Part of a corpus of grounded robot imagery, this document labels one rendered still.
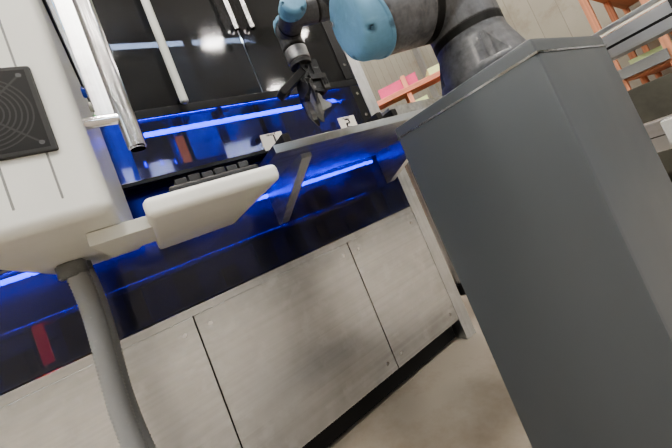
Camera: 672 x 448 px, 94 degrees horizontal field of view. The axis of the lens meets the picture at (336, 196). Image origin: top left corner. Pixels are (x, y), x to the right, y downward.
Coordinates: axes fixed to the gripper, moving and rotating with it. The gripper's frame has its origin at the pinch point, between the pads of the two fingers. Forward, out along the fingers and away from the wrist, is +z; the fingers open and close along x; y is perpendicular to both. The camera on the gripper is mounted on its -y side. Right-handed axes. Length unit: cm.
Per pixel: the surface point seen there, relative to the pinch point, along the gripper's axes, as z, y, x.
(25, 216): 16, -64, -35
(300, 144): 11.7, -19.7, -20.1
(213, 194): 20, -44, -35
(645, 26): 9, 115, -49
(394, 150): 15.5, 32.5, 7.9
